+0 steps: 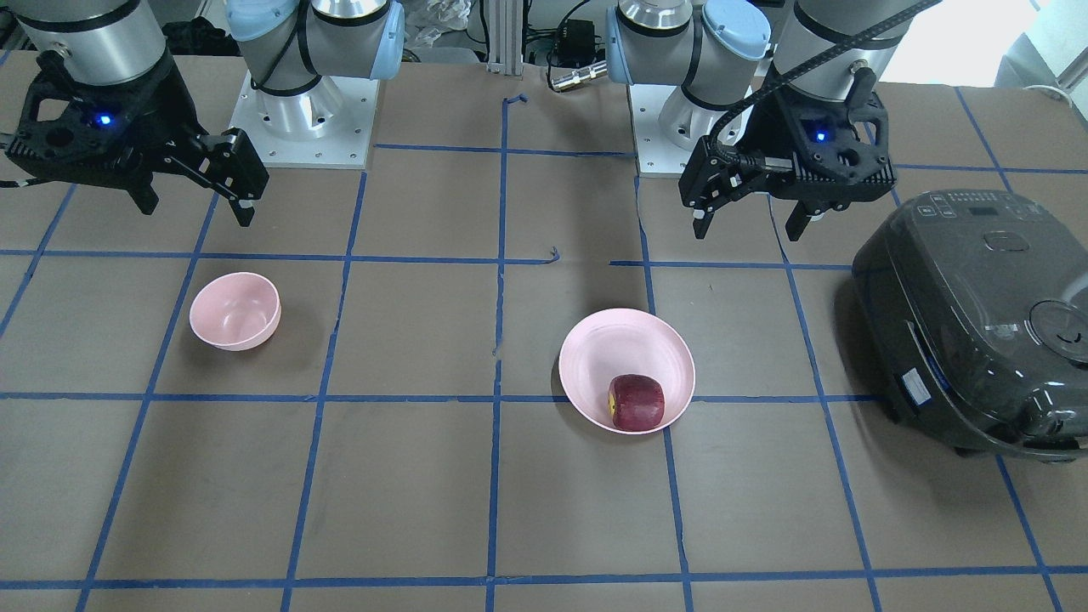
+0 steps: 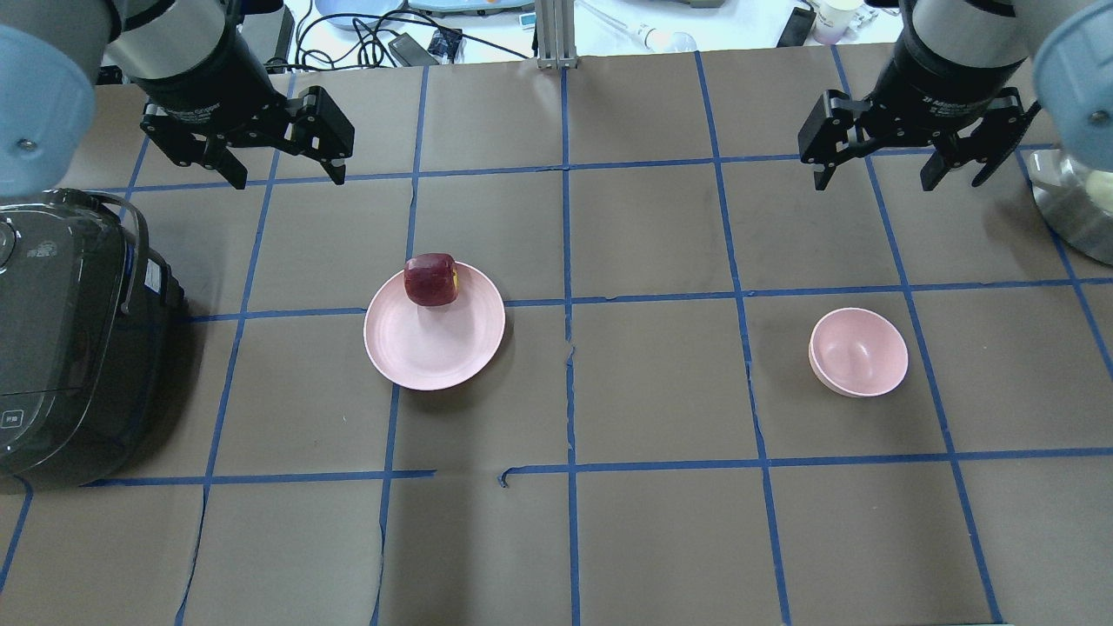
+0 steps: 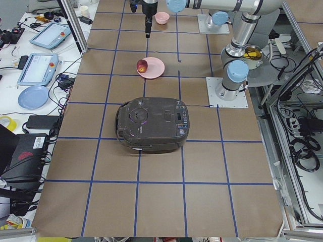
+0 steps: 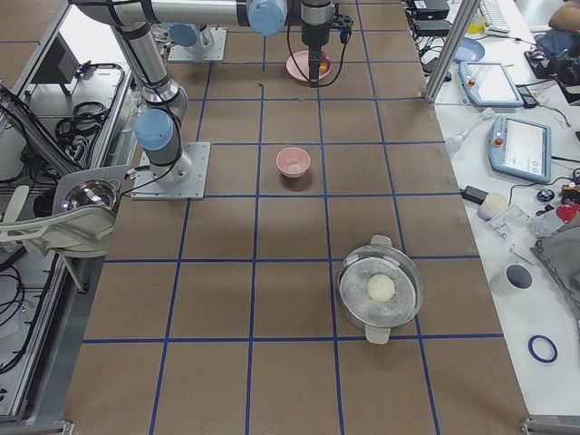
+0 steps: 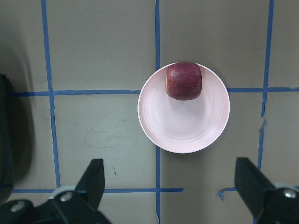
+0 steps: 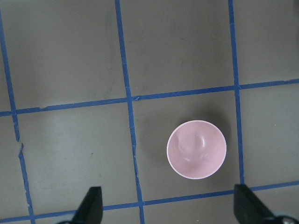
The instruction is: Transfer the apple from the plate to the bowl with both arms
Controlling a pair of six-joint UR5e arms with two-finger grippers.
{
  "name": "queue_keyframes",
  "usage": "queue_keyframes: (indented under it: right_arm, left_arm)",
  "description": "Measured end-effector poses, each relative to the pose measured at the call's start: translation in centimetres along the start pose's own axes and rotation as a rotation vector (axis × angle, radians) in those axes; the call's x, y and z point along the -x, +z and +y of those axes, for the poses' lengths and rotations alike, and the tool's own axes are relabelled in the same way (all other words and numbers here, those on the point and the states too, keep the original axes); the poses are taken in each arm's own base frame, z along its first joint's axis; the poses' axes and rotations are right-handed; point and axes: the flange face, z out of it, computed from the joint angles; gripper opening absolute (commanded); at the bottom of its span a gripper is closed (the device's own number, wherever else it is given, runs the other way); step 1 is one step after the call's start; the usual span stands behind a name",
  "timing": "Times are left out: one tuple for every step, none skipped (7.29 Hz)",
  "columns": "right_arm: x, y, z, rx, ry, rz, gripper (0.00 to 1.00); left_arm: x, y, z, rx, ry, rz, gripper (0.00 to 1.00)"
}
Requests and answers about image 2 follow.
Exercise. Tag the white purple cup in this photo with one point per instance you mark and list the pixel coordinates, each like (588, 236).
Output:
(833, 19)

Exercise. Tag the black power adapter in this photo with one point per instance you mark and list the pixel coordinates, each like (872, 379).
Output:
(407, 52)

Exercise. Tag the black rice cooker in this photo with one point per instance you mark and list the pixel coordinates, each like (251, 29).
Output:
(86, 303)

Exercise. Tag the red apple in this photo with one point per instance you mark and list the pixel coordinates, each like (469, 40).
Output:
(431, 279)

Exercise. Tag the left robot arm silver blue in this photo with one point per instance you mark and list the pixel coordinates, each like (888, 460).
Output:
(52, 53)

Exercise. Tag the aluminium frame post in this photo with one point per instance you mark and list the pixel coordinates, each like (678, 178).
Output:
(554, 32)

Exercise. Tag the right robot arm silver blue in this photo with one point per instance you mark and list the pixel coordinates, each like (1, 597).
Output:
(1065, 49)

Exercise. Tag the pink bowl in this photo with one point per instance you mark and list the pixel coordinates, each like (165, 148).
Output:
(855, 352)

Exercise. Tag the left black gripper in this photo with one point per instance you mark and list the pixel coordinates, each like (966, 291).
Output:
(198, 85)

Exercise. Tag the steel steamer pot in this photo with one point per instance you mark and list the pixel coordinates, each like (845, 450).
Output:
(1074, 200)

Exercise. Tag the blue plate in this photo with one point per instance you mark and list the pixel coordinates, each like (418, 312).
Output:
(342, 13)

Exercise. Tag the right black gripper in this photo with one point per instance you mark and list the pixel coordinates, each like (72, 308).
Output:
(941, 80)

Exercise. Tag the pink plate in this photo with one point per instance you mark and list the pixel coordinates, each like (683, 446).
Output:
(429, 349)

